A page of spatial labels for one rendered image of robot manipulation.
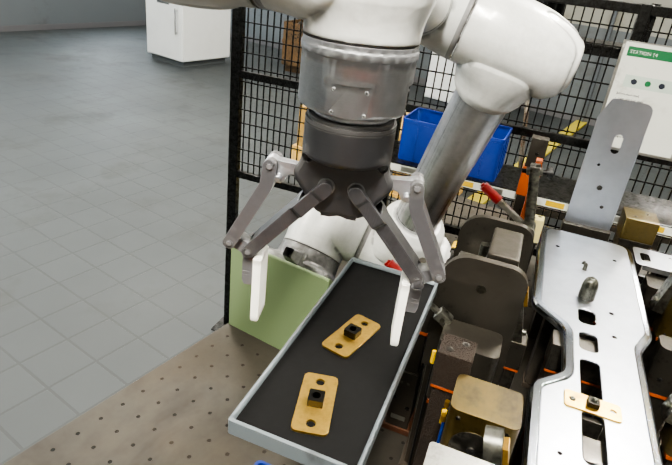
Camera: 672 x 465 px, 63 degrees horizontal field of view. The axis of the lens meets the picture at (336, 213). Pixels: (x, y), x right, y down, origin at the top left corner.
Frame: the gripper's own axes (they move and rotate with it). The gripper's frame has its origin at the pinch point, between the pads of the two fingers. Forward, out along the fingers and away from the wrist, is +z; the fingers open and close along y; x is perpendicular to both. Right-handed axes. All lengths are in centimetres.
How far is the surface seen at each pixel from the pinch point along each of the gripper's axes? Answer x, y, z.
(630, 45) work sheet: 124, 65, -16
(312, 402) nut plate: -0.9, -0.2, 10.5
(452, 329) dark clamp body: 28.5, 17.7, 19.6
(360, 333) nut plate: 12.3, 3.6, 10.9
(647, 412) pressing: 27, 50, 28
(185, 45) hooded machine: 640, -268, 102
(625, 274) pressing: 72, 61, 28
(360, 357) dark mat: 8.5, 4.0, 11.5
